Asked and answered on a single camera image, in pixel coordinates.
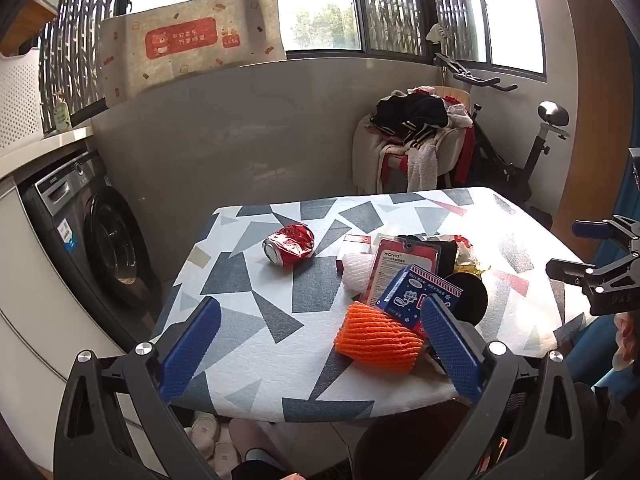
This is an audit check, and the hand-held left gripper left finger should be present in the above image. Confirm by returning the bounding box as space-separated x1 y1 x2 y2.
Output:
54 296 223 480

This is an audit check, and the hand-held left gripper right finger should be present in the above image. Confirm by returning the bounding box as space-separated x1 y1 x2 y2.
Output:
420 292 608 480

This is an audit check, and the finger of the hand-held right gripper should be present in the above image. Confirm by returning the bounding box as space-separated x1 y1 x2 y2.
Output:
545 252 640 291
571 214 640 256

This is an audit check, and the crushed red soda can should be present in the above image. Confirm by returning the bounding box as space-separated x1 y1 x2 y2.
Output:
262 223 317 265

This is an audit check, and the person's right hand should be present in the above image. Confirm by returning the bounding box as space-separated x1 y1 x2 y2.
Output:
612 310 640 372

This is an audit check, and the black round lid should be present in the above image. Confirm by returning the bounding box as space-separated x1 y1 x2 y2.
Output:
442 272 489 322

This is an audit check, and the blue paper carton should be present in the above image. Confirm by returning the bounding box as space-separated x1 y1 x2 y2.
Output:
375 265 465 341

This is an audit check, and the orange foam fruit net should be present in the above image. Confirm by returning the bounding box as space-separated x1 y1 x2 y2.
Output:
333 301 426 373

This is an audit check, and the crumpled gold foil wrapper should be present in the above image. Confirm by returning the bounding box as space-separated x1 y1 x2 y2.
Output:
452 246 493 279

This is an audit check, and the white slipper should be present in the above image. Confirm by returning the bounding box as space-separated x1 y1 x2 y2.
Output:
192 412 221 448
202 440 243 480

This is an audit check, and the black cloth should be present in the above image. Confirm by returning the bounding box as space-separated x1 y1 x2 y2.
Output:
397 235 458 278

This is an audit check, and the black exercise bike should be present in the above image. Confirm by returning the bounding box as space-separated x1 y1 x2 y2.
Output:
434 52 571 231

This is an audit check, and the geometric patterned tablecloth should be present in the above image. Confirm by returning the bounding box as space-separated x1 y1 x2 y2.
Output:
150 187 598 423

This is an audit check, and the red product package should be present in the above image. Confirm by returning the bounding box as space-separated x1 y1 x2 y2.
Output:
366 237 441 311

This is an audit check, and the white foam fruit net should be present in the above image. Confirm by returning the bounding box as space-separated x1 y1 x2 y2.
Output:
341 252 378 295

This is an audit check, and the grey front-load washing machine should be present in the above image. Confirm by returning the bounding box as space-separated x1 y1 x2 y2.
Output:
17 147 163 341

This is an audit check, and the red and white cigarette box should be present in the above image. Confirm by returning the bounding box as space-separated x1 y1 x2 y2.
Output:
336 234 373 273

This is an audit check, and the beige chair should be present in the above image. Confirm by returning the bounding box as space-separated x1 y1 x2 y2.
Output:
352 87 476 193

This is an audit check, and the white fleece garment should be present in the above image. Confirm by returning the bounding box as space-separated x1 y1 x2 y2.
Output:
377 137 441 193

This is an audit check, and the cream throw blanket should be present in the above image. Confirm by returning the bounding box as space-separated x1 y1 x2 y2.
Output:
352 114 396 193

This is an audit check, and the black striped jacket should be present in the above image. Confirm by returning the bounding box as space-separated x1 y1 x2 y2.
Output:
370 92 449 142

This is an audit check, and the patterned window grille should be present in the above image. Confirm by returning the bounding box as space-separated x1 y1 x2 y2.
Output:
357 0 431 53
432 0 491 63
39 0 123 131

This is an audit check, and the green detergent bottle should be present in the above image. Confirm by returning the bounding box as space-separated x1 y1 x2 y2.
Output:
52 89 72 133

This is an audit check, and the white perforated laundry basket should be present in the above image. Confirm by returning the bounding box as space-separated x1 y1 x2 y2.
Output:
0 47 42 151

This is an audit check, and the beige printed mat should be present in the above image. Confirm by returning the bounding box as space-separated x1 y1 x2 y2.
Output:
97 0 287 108

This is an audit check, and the wooden shelf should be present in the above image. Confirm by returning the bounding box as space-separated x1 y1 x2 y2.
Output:
20 0 58 36

